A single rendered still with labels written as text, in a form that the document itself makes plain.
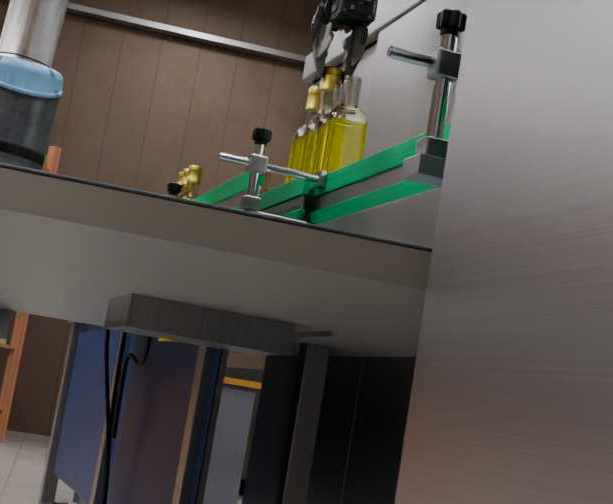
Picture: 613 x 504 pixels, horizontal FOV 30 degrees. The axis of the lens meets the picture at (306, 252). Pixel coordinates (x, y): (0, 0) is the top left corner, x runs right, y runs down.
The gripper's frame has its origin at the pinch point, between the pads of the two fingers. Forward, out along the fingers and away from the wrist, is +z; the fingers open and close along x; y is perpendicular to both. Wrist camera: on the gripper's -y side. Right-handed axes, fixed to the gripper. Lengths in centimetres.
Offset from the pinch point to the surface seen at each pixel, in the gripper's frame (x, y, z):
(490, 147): -23, 109, 37
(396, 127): 12.0, 2.9, 7.0
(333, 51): 13.2, -41.2, -18.1
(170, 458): -13, -12, 68
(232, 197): -13.3, -0.7, 24.4
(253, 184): -15.3, 18.0, 25.3
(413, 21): 12.0, 3.2, -11.9
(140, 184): 142, -978, -147
